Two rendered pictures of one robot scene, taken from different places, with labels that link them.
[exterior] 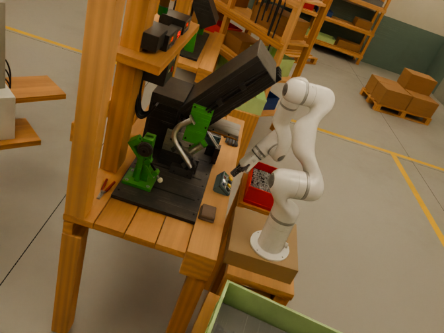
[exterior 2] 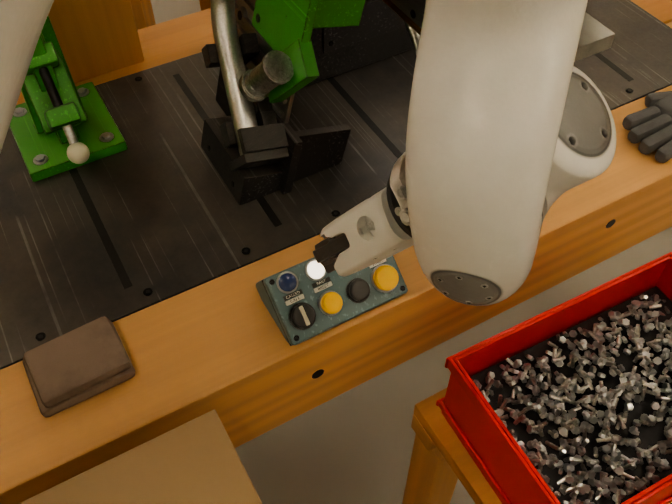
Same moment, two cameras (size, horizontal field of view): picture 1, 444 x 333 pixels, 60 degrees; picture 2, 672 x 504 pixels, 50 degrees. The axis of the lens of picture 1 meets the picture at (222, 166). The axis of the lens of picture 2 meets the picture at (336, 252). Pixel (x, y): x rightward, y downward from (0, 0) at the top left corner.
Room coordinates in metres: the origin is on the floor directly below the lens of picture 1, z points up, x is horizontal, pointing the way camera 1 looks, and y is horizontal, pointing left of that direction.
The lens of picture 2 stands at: (1.58, -0.49, 1.58)
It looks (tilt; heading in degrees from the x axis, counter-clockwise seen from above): 51 degrees down; 64
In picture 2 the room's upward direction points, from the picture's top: straight up
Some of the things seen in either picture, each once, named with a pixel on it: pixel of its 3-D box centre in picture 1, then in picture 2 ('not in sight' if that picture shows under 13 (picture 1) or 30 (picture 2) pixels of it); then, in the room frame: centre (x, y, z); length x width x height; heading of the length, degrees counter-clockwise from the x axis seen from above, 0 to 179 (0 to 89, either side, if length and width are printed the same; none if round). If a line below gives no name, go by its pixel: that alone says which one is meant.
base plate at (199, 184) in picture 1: (179, 154); (345, 103); (1.97, 0.27, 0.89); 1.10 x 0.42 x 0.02; 3
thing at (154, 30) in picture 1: (154, 38); not in sight; (1.67, 0.47, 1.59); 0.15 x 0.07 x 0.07; 3
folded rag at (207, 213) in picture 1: (207, 213); (76, 362); (1.51, -0.01, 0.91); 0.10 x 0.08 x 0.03; 4
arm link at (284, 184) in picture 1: (285, 194); not in sight; (1.39, -0.29, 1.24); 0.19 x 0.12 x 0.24; 106
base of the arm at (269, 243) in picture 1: (275, 231); not in sight; (1.40, -0.33, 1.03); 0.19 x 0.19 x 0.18
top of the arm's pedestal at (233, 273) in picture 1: (261, 261); not in sight; (1.40, -0.34, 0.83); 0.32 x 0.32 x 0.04; 3
